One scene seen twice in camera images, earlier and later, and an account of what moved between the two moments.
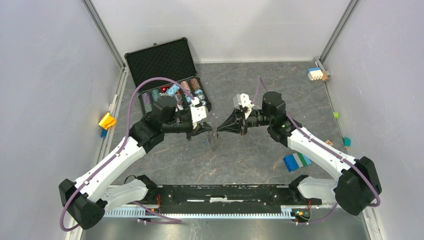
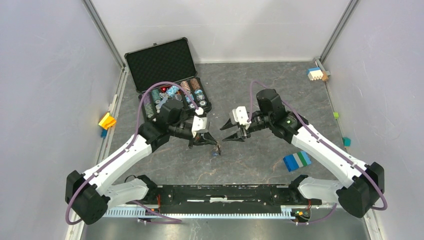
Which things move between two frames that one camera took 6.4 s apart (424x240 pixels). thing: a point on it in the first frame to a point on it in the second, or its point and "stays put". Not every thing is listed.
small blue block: x=104 y=133 stays put
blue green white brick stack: x=295 y=161 stays put
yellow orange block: x=107 y=121 stays put
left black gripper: x=199 y=129 to x=200 y=139
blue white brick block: x=314 y=73 stays put
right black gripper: x=236 y=123 to x=239 y=136
